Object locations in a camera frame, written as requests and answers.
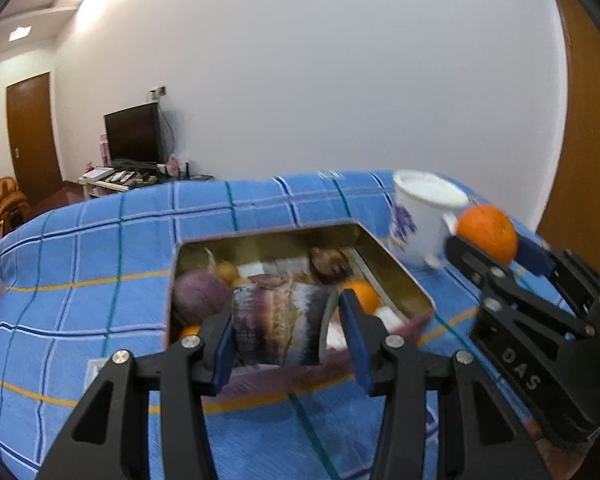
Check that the dark brown wooden door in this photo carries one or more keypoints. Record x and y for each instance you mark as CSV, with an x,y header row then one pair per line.
x,y
32,135

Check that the pink floral small item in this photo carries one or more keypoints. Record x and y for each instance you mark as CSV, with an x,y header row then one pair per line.
x,y
173,166

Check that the black router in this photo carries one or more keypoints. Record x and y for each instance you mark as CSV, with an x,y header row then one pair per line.
x,y
192,176

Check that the wall power socket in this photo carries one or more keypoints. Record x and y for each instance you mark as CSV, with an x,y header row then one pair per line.
x,y
158,92

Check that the brown leather sofa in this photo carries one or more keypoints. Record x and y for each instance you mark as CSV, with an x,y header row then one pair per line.
x,y
2,195

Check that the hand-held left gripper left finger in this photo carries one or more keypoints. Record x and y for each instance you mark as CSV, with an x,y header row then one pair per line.
x,y
223,355

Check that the black television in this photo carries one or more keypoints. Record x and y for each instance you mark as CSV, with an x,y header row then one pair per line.
x,y
132,132

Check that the blue plaid blanket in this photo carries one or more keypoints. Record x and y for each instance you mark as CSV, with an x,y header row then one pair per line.
x,y
105,270

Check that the small orange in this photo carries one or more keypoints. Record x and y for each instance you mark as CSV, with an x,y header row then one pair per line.
x,y
364,296
190,331

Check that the light brown wooden panel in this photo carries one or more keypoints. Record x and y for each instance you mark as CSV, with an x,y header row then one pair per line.
x,y
585,135

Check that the white set-top device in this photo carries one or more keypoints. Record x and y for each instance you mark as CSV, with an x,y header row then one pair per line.
x,y
96,173

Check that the pink floral box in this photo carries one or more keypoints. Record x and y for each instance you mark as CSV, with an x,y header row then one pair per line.
x,y
105,149

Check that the large orange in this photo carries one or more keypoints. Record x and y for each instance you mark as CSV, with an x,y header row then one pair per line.
x,y
487,232

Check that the sugarcane piece grey cut end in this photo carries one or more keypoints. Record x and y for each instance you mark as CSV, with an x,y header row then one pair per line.
x,y
280,325

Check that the small dark water chestnut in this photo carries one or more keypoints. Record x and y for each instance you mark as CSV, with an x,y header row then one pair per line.
x,y
330,263

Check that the white television stand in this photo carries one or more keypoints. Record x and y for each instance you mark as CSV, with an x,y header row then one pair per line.
x,y
100,187

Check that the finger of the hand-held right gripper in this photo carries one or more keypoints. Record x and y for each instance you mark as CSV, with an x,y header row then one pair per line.
x,y
465,255
532,255

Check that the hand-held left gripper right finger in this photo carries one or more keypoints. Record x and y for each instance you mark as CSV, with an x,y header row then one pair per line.
x,y
355,340

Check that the white mug blue flowers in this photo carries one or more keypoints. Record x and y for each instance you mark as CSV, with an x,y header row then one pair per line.
x,y
420,215

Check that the printed paper liner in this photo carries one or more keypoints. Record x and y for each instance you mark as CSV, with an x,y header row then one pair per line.
x,y
387,317

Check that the yellow-brown longan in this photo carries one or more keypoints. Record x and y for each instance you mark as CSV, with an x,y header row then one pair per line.
x,y
226,271

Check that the purple red apple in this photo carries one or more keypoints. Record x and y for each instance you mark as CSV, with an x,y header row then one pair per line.
x,y
200,295

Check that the pink metal tin box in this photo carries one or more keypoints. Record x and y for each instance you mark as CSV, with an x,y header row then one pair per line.
x,y
280,240

